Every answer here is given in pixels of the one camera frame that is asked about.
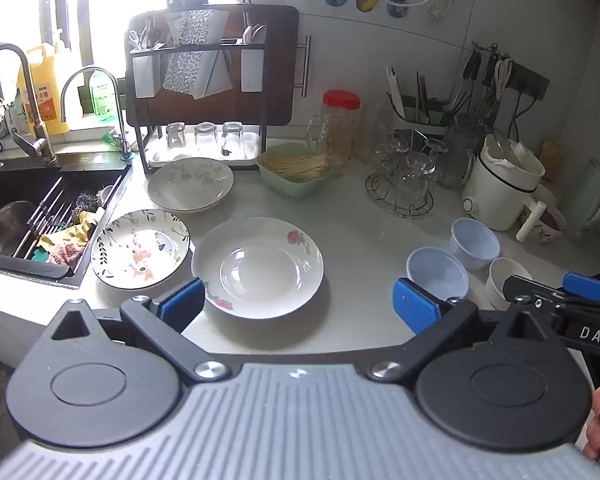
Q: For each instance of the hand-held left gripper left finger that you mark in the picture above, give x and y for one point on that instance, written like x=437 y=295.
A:
x=182 y=305

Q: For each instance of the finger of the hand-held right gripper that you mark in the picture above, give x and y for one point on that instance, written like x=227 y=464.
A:
x=527 y=290
x=587 y=286

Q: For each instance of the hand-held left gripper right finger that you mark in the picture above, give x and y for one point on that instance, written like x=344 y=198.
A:
x=415 y=307

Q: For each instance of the white ceramic bowl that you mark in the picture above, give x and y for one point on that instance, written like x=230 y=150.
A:
x=497 y=280

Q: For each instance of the large pale blue bowl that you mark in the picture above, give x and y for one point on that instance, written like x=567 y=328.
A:
x=437 y=272

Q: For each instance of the small pale blue bowl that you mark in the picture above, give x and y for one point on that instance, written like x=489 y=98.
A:
x=475 y=242

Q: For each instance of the dark-rimmed floral plate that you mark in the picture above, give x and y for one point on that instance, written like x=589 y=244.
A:
x=137 y=250

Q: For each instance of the white plate with red flowers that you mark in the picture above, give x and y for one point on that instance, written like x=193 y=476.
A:
x=260 y=265

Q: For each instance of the white plate with grey leaves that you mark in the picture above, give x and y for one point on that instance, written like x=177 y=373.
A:
x=190 y=182

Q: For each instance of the person's right hand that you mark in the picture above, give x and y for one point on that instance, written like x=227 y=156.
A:
x=599 y=425

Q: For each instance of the floral ceramic cup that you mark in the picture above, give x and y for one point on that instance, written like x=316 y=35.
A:
x=550 y=225

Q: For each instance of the pale green kettle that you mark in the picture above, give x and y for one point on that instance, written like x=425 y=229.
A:
x=592 y=200

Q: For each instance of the white electric cooker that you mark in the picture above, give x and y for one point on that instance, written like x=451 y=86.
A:
x=495 y=200

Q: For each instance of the pink scrub sponge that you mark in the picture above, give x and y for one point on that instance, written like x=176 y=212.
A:
x=65 y=254

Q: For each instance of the yellow dish rag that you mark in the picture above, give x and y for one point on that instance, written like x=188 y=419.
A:
x=72 y=232

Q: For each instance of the set of clear glass cups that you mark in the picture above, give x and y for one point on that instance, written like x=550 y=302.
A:
x=415 y=170

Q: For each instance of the clear glass pitcher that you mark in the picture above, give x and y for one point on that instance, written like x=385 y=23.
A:
x=457 y=155

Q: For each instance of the green plastic basket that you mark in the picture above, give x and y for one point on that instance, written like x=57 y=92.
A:
x=292 y=190

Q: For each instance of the steel sink drain rack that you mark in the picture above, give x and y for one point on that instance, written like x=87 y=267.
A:
x=45 y=210

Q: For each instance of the purple glass cup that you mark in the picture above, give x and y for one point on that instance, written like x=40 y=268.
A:
x=410 y=137

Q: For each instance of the clear drinking glass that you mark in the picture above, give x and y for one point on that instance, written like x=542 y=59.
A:
x=206 y=136
x=176 y=135
x=234 y=137

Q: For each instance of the bundle of bamboo sticks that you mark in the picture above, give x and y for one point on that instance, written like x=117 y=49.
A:
x=295 y=165

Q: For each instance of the steel pot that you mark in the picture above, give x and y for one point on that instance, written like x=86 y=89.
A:
x=2 y=230

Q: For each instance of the textured glass mug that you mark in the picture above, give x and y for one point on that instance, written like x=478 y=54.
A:
x=320 y=135

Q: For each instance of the black metal dish rack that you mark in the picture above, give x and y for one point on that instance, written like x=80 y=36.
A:
x=265 y=125

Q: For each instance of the black kitchen sink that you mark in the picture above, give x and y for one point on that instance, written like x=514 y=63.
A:
x=25 y=185

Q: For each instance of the small steel faucet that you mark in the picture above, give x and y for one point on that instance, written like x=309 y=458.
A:
x=117 y=105

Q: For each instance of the clear jar with red lid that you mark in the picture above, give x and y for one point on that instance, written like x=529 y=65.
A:
x=342 y=110

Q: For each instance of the row of hanging kitchen utensils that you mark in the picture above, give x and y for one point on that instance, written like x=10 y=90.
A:
x=480 y=80

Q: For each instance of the green plastic bottle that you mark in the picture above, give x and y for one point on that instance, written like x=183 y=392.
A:
x=102 y=100

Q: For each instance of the patterned grey cloth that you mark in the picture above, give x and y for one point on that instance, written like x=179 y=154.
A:
x=190 y=55

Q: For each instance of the yellow detergent bottle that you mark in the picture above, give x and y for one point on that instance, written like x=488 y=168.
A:
x=45 y=95

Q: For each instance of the tall steel faucet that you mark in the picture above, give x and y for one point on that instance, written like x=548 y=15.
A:
x=30 y=90

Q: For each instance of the dark wooden cutting board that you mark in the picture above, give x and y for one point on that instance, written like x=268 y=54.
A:
x=280 y=60

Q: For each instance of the black wall socket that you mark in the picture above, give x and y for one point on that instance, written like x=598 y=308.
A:
x=530 y=82

